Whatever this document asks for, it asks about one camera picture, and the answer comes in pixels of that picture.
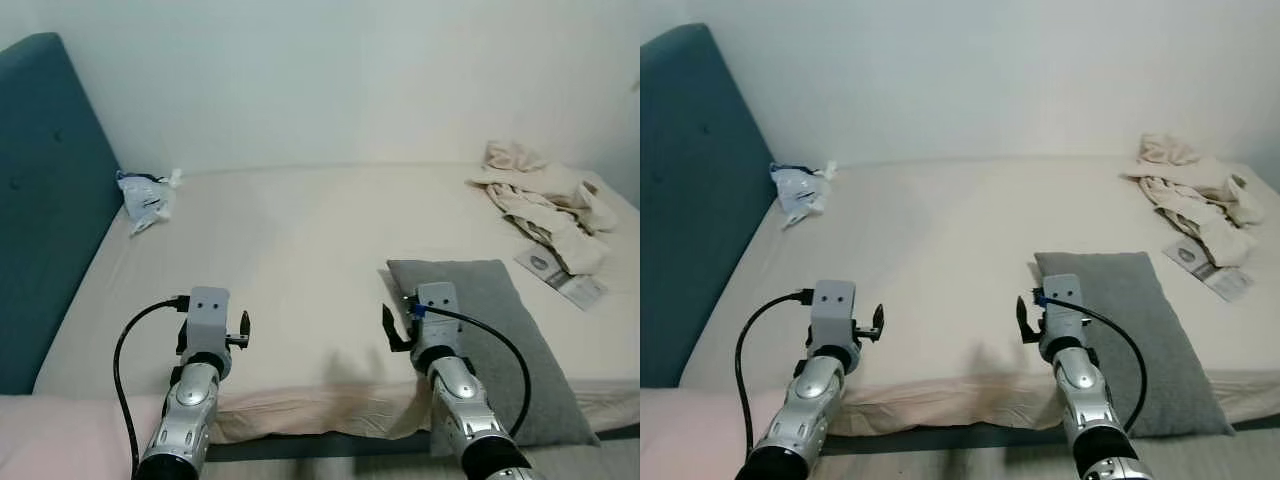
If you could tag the teal upholstered bed frame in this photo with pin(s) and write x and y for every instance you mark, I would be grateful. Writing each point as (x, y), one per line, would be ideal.
(690, 200)
(50, 200)

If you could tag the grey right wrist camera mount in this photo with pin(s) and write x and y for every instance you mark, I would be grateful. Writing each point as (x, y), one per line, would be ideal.
(437, 310)
(1062, 300)

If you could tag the crumpled clear plastic bag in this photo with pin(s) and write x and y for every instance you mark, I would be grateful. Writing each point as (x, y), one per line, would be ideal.
(145, 197)
(800, 192)

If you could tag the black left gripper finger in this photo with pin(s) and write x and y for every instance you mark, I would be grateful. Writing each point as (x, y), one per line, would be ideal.
(878, 320)
(244, 325)

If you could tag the white printed flat packet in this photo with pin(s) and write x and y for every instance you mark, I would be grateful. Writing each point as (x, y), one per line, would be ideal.
(1218, 277)
(565, 280)

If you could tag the cream bed sheet mattress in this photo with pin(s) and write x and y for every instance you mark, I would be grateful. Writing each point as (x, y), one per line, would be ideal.
(950, 230)
(300, 250)

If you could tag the crumpled beige clothes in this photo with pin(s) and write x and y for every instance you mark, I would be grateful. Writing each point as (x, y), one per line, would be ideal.
(548, 205)
(1195, 200)

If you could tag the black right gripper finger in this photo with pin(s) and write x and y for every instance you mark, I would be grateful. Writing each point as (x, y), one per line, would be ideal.
(1024, 320)
(390, 325)

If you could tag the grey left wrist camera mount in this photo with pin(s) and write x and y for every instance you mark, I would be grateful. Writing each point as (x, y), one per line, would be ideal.
(208, 315)
(832, 308)

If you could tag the grey pillow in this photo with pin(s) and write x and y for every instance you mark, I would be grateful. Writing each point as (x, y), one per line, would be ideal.
(1150, 340)
(505, 340)

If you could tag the pink blanket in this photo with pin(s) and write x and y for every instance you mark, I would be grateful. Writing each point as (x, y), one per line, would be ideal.
(685, 430)
(60, 435)

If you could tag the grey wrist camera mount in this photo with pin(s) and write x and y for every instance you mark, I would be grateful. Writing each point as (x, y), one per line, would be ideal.
(437, 310)
(208, 315)
(1062, 300)
(832, 308)

